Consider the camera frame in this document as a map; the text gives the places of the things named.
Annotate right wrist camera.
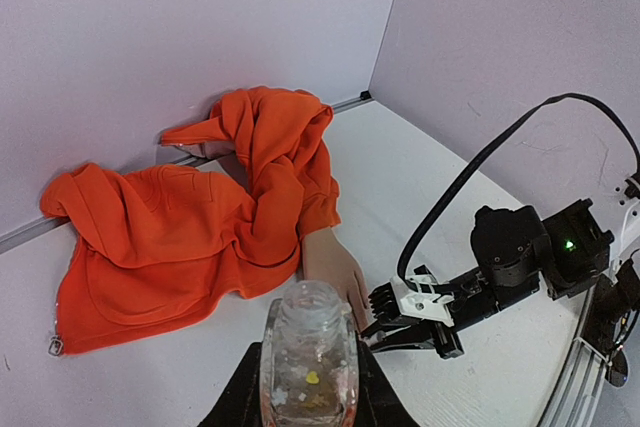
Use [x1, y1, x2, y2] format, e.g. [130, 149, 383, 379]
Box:
[369, 265, 460, 327]

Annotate aluminium front rail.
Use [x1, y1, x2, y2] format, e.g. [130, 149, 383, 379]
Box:
[538, 276, 615, 427]

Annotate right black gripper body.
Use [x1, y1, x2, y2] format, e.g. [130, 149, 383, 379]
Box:
[432, 206, 550, 360]

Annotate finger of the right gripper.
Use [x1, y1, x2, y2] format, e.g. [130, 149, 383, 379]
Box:
[361, 317, 432, 338]
[368, 336, 435, 352]

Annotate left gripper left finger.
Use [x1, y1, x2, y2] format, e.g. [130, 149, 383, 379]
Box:
[198, 342, 262, 427]

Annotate mannequin hand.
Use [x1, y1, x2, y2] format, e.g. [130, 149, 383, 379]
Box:
[302, 228, 369, 331]

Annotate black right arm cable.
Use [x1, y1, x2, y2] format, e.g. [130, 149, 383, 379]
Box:
[397, 92, 640, 288]

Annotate clear nail polish bottle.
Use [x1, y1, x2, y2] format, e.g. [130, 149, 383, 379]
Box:
[259, 281, 359, 426]

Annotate orange cloth garment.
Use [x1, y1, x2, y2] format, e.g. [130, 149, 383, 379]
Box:
[40, 87, 340, 355]

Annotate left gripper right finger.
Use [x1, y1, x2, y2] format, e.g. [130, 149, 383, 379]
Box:
[353, 341, 418, 427]

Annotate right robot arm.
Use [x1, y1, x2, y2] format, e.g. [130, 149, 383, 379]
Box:
[362, 199, 639, 386]

